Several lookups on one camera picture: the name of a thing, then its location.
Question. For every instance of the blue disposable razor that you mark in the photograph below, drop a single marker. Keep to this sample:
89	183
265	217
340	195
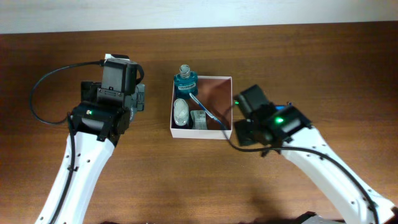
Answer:
280	107

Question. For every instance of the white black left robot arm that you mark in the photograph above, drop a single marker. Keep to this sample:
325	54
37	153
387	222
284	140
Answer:
106	110

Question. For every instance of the white square cardboard box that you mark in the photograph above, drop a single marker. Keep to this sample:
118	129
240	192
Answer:
215	93

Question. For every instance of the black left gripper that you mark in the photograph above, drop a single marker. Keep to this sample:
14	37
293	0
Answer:
139	98

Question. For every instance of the teal mouthwash bottle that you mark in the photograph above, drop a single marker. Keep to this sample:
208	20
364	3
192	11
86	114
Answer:
185	83

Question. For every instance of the blue white toothbrush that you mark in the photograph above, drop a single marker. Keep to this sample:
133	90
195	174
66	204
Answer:
223	127

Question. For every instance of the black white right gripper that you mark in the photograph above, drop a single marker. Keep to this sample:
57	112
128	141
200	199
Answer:
247	135

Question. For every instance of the green white soap packet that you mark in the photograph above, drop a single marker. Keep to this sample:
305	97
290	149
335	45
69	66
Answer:
199	119

